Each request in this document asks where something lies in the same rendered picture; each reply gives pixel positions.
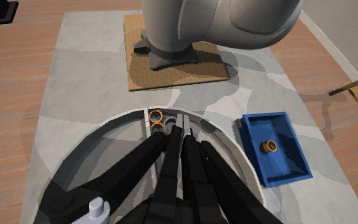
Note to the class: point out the bronze bushing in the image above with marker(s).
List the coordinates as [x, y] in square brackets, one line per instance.
[272, 146]
[156, 125]
[155, 112]

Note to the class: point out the blue crate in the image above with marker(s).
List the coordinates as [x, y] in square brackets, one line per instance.
[285, 165]

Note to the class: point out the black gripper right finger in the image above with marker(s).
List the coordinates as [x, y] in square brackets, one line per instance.
[224, 187]

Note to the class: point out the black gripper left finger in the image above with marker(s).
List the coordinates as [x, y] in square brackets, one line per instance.
[95, 201]

